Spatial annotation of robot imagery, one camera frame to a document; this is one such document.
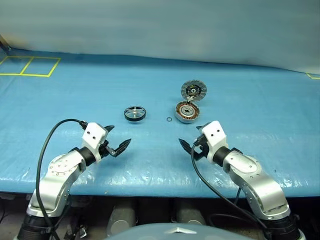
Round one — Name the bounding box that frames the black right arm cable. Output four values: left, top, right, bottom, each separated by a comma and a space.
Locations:
190, 141, 274, 240

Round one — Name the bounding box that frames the grey rotor disc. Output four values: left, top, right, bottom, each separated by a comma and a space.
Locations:
180, 78, 208, 102

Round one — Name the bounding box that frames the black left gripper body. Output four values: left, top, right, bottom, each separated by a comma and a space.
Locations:
98, 139, 119, 159

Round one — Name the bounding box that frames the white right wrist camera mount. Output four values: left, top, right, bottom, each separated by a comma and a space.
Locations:
200, 120, 229, 165

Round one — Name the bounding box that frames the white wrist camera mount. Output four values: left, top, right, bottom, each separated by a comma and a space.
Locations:
81, 122, 107, 166
200, 120, 229, 165

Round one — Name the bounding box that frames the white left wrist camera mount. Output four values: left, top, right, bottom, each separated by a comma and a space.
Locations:
81, 122, 107, 166

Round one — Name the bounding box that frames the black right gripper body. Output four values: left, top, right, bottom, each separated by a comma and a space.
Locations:
191, 134, 210, 161

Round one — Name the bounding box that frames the grey robot torso shell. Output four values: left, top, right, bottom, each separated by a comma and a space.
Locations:
104, 222, 252, 240

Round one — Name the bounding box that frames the black pulley wheel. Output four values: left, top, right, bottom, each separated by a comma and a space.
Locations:
123, 105, 147, 123

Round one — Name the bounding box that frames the blue plastic table cover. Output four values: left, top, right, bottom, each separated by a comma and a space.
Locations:
0, 46, 320, 200

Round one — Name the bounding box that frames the silver motor stator housing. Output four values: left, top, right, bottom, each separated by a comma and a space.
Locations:
174, 100, 200, 125

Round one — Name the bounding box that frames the grey round capped cylinder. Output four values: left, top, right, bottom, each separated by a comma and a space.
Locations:
107, 199, 137, 237
174, 199, 207, 226

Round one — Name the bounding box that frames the metal frame post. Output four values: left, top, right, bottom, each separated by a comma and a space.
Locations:
0, 34, 12, 55

